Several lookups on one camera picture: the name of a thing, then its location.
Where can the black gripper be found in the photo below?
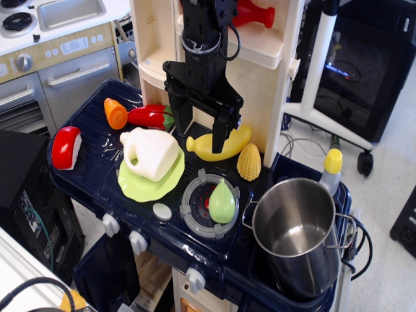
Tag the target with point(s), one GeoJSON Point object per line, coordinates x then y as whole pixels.
{"type": "Point", "coordinates": [201, 81]}

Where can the red and white toy sushi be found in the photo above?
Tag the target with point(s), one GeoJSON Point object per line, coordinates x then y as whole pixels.
{"type": "Point", "coordinates": [66, 146]}

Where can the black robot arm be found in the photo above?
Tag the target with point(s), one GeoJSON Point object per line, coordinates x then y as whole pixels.
{"type": "Point", "coordinates": [206, 25]}

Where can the stainless steel pot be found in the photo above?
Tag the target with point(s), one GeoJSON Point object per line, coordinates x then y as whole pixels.
{"type": "Point", "coordinates": [294, 224]}

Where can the yellow toy banana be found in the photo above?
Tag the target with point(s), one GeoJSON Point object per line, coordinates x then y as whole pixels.
{"type": "Point", "coordinates": [202, 146]}

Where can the red toy chili pepper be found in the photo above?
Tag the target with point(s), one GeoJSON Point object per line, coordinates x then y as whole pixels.
{"type": "Point", "coordinates": [155, 116]}

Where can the yellow toy corn cob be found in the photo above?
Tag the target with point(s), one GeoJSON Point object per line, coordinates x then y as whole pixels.
{"type": "Point", "coordinates": [249, 162]}

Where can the cream toy milk jug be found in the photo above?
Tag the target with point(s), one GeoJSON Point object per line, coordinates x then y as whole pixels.
{"type": "Point", "coordinates": [149, 153]}

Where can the cream toy kitchen shelf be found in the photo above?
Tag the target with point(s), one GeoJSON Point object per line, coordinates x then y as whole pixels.
{"type": "Point", "coordinates": [261, 73]}

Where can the navy blue toy kitchen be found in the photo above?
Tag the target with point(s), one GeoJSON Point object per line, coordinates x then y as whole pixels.
{"type": "Point", "coordinates": [234, 267]}

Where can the orange toy carrot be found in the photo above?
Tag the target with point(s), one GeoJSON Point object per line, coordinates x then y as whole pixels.
{"type": "Point", "coordinates": [116, 114]}

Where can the light green toy pear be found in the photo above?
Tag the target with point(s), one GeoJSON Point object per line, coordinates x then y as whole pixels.
{"type": "Point", "coordinates": [222, 204]}

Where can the grey toy stove burner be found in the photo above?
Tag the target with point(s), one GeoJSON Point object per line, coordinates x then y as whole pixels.
{"type": "Point", "coordinates": [194, 208]}

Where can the light green toy plate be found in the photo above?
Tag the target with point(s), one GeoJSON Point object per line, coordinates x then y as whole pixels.
{"type": "Point", "coordinates": [142, 190]}

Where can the grey round toy button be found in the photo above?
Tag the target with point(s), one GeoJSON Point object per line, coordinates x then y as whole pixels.
{"type": "Point", "coordinates": [162, 212]}

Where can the red toy ketchup bottle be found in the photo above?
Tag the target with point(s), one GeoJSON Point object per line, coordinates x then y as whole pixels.
{"type": "Point", "coordinates": [248, 12]}

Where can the yellow capped clear bottle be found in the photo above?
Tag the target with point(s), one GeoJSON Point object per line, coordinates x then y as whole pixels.
{"type": "Point", "coordinates": [331, 174]}

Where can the grey toy knob middle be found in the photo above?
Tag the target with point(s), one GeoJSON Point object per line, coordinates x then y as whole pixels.
{"type": "Point", "coordinates": [138, 243]}

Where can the grey toy knob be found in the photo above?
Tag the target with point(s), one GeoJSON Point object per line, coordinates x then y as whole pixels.
{"type": "Point", "coordinates": [110, 224]}
{"type": "Point", "coordinates": [196, 280]}
{"type": "Point", "coordinates": [138, 243]}

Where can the grey toy knob left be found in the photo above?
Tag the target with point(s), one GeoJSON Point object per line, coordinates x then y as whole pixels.
{"type": "Point", "coordinates": [110, 224]}

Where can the grey toy knob right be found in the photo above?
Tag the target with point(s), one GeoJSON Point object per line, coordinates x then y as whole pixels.
{"type": "Point", "coordinates": [196, 280]}

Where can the black monitor screen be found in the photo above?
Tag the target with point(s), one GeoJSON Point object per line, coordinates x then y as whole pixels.
{"type": "Point", "coordinates": [371, 52]}

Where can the black computer case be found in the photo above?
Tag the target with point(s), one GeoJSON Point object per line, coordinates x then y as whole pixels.
{"type": "Point", "coordinates": [33, 210]}

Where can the yellow object bottom left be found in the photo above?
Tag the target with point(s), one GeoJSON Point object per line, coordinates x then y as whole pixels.
{"type": "Point", "coordinates": [79, 301]}

